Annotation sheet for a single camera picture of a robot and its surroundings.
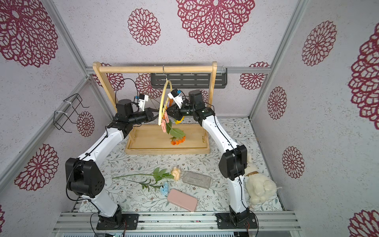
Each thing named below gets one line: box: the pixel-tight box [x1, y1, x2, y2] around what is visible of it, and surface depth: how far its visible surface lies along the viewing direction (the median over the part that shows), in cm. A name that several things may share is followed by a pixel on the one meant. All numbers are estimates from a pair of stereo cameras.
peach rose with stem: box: [112, 166, 182, 185], surface depth 91 cm
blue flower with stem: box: [129, 178, 170, 198], surface depth 84 cm
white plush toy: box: [243, 153, 283, 205], surface depth 78 cm
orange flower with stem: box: [166, 120, 187, 146], surface depth 83 cm
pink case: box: [166, 188, 198, 212], surface depth 81 cm
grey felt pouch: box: [182, 170, 212, 190], surface depth 87 cm
